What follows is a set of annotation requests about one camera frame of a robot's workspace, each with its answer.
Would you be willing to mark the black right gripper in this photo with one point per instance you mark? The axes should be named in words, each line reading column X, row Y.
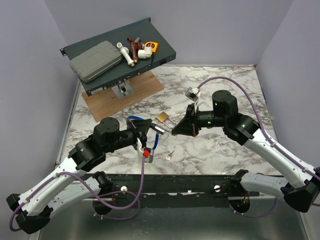
column 189, row 126

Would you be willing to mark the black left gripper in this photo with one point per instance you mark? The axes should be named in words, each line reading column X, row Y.
column 142, row 127

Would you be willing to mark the blue cable lock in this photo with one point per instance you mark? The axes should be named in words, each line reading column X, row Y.
column 158, row 129

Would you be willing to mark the brass padlock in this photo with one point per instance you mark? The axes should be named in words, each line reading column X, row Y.
column 163, row 117

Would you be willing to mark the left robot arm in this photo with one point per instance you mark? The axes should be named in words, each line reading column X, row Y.
column 33, row 209

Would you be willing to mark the white pvc elbow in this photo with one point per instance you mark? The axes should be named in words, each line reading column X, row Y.
column 145, row 53

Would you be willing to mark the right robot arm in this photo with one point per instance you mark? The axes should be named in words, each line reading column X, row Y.
column 298, row 186

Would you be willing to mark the silver keys on table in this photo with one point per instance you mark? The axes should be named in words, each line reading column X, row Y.
column 169, row 156

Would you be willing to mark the wooden board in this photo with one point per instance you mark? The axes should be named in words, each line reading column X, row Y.
column 109, row 101

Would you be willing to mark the white pvc pipe fitting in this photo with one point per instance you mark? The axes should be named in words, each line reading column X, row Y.
column 125, row 52

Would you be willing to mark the brown pipe valve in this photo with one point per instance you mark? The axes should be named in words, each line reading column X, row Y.
column 135, row 45

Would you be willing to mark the grey plastic tool case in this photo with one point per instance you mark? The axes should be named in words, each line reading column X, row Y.
column 95, row 61

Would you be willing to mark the yellow tape measure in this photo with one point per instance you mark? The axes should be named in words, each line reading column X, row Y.
column 153, row 45

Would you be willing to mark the dark teal rack shelf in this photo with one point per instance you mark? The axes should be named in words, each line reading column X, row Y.
column 122, row 72

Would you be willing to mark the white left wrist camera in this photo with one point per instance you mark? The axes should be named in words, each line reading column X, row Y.
column 144, row 152

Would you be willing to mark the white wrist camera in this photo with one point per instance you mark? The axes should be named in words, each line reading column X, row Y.
column 144, row 152
column 194, row 94

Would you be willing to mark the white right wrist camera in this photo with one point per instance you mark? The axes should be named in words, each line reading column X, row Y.
column 194, row 94

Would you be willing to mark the metal shelf stand bracket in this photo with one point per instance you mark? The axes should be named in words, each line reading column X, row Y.
column 122, row 90

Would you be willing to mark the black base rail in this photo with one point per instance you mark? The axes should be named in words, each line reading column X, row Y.
column 170, row 191

